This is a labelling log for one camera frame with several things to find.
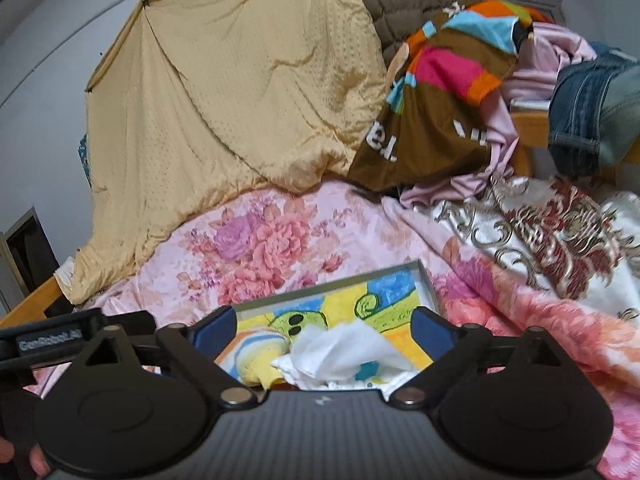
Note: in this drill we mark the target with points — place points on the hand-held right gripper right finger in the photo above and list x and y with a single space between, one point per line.
432 332

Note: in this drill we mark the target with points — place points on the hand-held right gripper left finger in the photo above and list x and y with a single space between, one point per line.
214 332

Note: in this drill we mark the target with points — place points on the grey tray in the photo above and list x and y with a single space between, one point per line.
427 285

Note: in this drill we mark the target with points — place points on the white tissue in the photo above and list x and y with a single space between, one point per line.
345 355

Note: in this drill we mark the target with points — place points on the person's left hand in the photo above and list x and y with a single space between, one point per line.
39 460

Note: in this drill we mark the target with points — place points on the grey door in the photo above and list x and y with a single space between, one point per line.
25 255

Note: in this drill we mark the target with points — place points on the yellow green cartoon towel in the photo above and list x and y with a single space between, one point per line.
340 310

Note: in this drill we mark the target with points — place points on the pink floral bedsheet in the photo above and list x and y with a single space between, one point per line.
280 245

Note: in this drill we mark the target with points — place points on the white red ornate bedsheet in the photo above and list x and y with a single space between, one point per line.
550 240

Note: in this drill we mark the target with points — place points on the teal patterned cloth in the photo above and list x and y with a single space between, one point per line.
84 160

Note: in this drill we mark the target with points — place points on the beige textured blanket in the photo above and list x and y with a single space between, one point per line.
225 110

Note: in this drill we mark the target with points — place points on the blue jeans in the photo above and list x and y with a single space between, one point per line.
575 110

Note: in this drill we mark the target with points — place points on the grey-green garment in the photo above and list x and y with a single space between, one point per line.
625 110

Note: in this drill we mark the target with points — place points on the light pink cloth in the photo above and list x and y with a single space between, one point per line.
550 50

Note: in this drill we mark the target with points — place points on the brown quilted comforter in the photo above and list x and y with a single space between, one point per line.
400 5

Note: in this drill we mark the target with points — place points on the wooden bed frame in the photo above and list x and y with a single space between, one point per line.
30 305

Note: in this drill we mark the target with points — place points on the wooden bed rail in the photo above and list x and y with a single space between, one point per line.
530 130

